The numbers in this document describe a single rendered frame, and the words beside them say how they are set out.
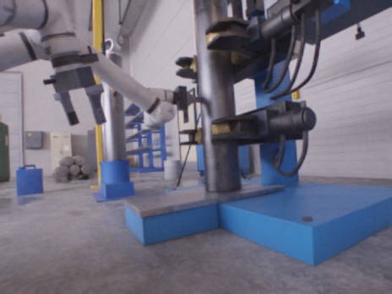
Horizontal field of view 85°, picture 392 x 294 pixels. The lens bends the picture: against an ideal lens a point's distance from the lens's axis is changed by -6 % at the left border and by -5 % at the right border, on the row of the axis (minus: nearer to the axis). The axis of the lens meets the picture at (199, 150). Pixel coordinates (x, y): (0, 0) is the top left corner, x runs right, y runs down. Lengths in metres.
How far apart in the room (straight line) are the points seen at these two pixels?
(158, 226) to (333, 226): 0.66
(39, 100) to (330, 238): 11.97
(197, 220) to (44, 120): 11.19
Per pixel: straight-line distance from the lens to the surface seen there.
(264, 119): 1.12
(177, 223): 1.05
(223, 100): 1.30
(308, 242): 0.79
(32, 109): 12.13
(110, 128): 2.40
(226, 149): 1.26
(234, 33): 1.18
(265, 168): 1.62
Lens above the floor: 0.35
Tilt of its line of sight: 2 degrees up
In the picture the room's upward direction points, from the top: 4 degrees counter-clockwise
